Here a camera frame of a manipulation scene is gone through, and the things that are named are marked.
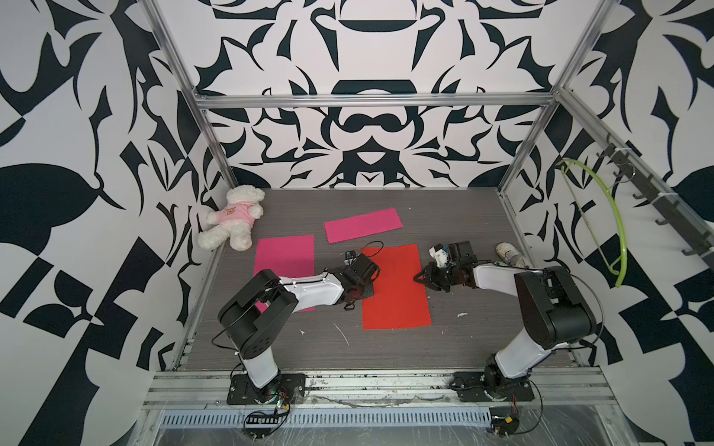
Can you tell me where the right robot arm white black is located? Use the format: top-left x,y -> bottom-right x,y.
414,242 -> 597,394

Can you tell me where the black wall hook rack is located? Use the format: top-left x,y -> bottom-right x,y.
599,133 -> 713,271

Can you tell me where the magenta paper sheet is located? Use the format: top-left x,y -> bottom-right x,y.
253,235 -> 315,278
324,208 -> 403,243

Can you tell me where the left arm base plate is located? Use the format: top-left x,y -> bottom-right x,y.
226,373 -> 307,406

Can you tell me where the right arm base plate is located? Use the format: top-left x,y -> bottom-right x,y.
448,369 -> 536,403

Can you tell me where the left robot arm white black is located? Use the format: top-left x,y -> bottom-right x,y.
212,254 -> 380,393

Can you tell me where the left black connector board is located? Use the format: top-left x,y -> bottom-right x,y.
242,411 -> 289,440

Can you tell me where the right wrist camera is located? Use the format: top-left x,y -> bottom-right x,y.
429,245 -> 452,269

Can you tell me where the white teddy bear pink shirt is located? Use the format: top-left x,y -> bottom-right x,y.
197,185 -> 266,252

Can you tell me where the right black connector board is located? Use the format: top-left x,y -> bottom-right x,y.
490,409 -> 521,438

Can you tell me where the red square paper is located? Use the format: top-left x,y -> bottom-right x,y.
362,245 -> 431,330

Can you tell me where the black connector board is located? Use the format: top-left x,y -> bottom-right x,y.
242,411 -> 289,440
490,409 -> 521,438

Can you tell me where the white grey sneaker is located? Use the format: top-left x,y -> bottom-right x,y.
496,242 -> 531,269

